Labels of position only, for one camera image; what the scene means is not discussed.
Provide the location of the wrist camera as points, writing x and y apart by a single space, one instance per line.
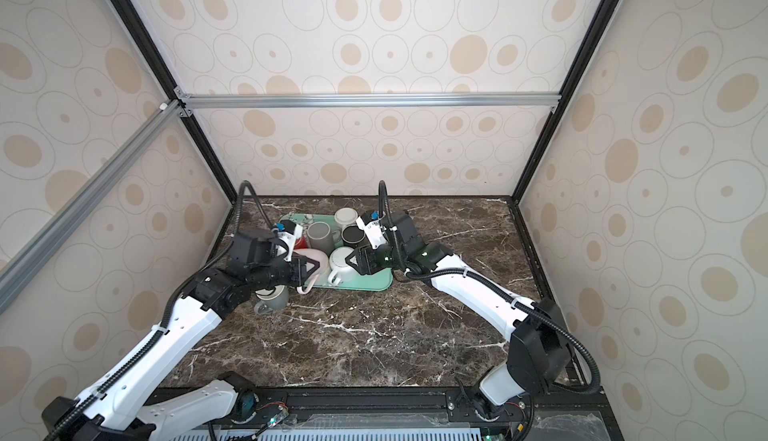
370 224
287 233

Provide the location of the black corner frame post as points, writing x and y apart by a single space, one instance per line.
155 60

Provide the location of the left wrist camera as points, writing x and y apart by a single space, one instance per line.
287 233

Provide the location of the left diagonal aluminium bar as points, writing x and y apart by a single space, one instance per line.
36 253

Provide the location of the green led circuit board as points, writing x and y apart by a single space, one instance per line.
272 414

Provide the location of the white round mug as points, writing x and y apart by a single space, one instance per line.
341 270

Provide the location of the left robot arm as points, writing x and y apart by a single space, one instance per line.
115 407

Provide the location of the right black corner post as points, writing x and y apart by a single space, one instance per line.
594 34

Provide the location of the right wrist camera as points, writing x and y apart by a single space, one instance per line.
370 224

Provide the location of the dark grey mug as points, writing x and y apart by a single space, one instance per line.
320 237

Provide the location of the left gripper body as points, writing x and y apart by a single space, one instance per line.
270 273

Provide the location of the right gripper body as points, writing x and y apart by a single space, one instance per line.
390 259

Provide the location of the horizontal aluminium bar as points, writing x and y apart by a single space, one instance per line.
386 100

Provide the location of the light grey mug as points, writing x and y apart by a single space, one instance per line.
270 301

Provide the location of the white mug back row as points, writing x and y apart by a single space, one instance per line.
345 217

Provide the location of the green floral bird tray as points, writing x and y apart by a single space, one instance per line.
376 282

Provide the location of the red mug black handle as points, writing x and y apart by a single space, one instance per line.
301 243

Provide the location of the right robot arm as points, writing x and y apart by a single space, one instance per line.
542 353

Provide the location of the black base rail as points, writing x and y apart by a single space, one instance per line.
410 413

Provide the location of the pink mug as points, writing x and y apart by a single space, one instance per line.
320 276

